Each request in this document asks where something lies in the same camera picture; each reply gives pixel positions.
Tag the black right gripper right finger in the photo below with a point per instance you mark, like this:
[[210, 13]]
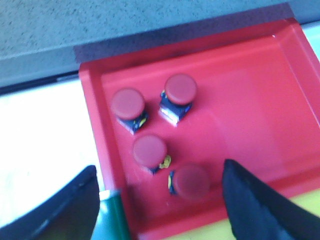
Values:
[[258, 212]]

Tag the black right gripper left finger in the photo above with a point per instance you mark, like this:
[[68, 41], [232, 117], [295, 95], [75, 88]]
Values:
[[70, 214]]

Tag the red mushroom push button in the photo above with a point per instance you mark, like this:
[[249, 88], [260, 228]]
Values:
[[150, 152], [129, 107], [190, 182], [177, 97]]

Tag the green conveyor belt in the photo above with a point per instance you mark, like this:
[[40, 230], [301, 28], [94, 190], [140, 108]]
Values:
[[111, 221]]

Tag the yellow plastic tray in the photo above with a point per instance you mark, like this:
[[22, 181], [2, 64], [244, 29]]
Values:
[[221, 230]]

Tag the red plastic tray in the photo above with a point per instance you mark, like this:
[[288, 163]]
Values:
[[257, 102]]

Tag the grey speckled right countertop slab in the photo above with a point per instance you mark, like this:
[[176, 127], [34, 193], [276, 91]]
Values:
[[37, 37]]

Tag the aluminium conveyor frame rail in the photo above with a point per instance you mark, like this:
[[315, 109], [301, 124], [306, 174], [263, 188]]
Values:
[[107, 194]]

